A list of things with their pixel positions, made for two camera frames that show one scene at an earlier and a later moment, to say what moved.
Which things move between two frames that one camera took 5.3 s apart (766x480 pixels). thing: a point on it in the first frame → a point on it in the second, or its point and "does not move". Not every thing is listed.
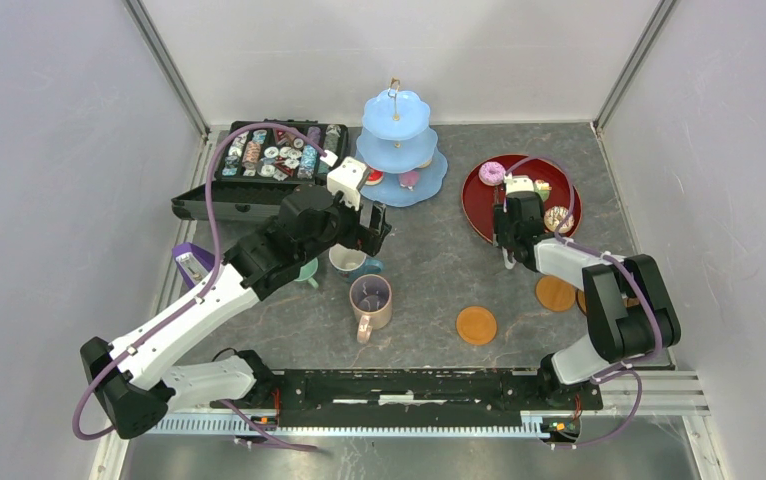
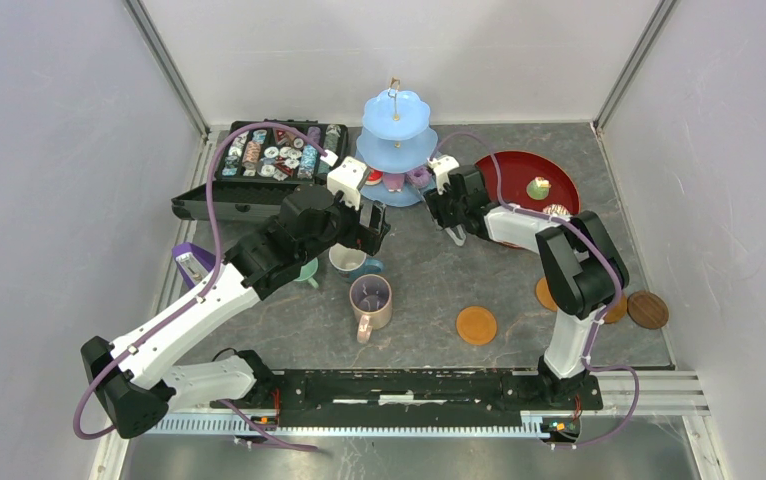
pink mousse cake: (409, 180) → (394, 181)
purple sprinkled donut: (491, 173) → (419, 178)
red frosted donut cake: (374, 177) does not move
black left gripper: (361, 237) does not move
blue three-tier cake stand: (396, 140) does not move
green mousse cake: (543, 188) does not move
